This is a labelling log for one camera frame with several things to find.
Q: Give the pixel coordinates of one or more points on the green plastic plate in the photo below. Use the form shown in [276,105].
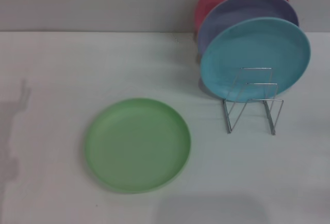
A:
[139,146]

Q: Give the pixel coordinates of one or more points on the light blue plastic plate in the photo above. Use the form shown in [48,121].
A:
[257,46]

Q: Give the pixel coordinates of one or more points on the purple plastic plate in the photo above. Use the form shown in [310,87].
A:
[239,10]

